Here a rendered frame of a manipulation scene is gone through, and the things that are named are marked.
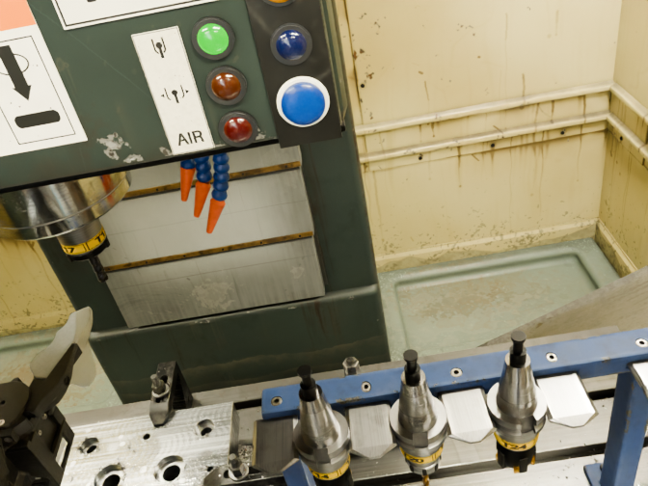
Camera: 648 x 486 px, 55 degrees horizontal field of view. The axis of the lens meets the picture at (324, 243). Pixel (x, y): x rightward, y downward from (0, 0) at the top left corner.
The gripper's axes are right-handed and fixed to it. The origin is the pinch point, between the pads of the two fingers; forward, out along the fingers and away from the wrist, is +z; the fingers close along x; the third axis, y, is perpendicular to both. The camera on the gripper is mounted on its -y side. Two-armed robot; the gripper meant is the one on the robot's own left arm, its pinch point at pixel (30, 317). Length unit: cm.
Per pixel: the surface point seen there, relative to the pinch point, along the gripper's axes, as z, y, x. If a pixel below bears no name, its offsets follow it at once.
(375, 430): -2.4, 23.2, 30.0
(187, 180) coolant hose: 14.3, -3.1, 14.8
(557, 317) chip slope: 54, 74, 75
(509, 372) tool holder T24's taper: -2.8, 16.4, 44.9
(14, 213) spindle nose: 8.3, -6.5, -1.0
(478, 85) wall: 96, 34, 68
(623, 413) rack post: 2, 34, 61
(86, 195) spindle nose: 10.2, -6.0, 5.6
